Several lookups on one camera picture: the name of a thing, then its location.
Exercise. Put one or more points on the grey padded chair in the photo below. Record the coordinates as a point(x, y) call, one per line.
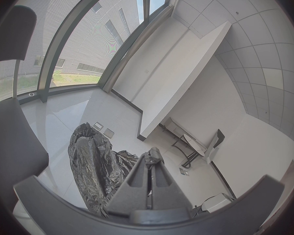
point(9, 131)

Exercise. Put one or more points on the window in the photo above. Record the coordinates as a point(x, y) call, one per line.
point(88, 33)

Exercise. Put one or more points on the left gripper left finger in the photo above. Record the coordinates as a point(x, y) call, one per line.
point(132, 194)

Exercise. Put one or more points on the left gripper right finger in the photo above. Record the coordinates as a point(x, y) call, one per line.
point(169, 197)

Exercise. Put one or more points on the small white oval table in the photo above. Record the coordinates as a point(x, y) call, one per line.
point(196, 146)

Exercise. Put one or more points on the black plastic bag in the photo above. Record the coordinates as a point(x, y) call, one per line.
point(93, 160)

